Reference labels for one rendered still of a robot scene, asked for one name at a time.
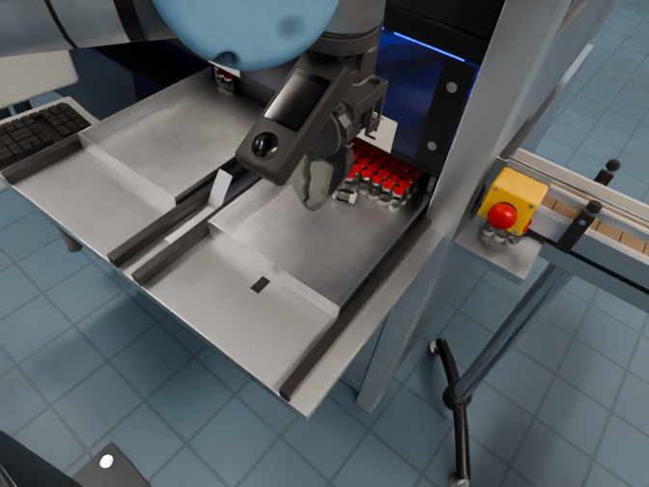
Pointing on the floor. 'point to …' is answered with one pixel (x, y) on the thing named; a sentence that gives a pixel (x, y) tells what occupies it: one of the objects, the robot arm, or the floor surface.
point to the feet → (455, 415)
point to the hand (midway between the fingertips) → (306, 204)
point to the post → (469, 163)
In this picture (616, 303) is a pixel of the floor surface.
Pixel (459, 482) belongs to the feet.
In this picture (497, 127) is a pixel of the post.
